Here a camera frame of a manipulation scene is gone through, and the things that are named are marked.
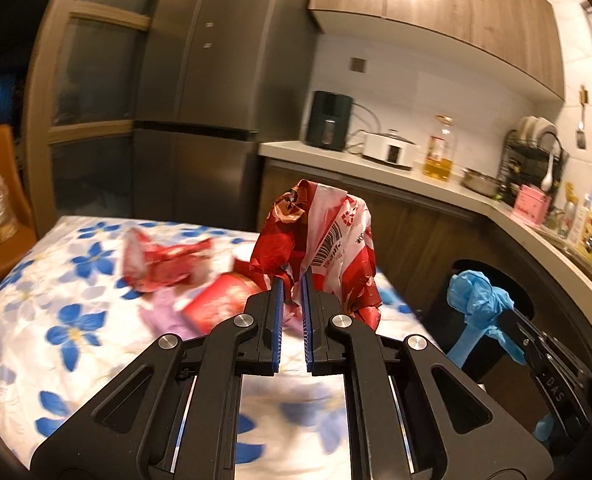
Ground orange chair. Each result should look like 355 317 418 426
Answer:
0 125 39 293

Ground black dish rack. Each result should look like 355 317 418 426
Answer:
498 116 569 196

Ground blue floral tablecloth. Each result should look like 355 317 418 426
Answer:
0 215 441 466

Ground red and white plastic bag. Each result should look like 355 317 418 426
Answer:
255 179 383 333

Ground white electric cooker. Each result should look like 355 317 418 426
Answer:
363 130 421 168

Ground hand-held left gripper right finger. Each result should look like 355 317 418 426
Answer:
302 270 562 480

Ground cooking oil bottle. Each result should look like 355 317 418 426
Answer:
422 115 457 181

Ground wooden upper cabinets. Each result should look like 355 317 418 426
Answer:
308 0 567 101

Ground hanging metal spatula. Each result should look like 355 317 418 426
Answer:
576 85 589 150

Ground wooden glass door cabinet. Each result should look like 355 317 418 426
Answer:
23 0 151 241

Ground red paper cup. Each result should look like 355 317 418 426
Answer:
182 272 271 336

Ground white ladle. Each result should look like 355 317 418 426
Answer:
540 137 563 193

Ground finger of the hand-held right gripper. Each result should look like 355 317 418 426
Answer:
512 305 552 368

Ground pink utensil basket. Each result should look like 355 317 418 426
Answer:
511 184 552 226

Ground purple plastic wrapper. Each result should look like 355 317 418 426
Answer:
138 290 197 336

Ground grey refrigerator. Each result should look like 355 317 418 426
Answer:
133 0 321 233

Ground white bowl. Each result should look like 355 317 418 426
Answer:
528 116 558 141

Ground black air fryer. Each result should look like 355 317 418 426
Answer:
305 91 354 151

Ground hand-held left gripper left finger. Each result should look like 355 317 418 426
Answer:
30 278 283 480

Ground white detergent bottle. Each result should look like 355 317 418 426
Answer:
568 195 592 241

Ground wooden kitchen counter cabinet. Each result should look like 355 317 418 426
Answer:
258 141 592 411

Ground black trash bin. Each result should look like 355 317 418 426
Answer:
418 259 537 391

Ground steel pot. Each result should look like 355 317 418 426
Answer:
461 167 502 197

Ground appliance power cable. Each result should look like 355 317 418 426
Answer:
346 101 383 153

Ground red wrapper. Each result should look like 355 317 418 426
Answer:
120 227 217 293

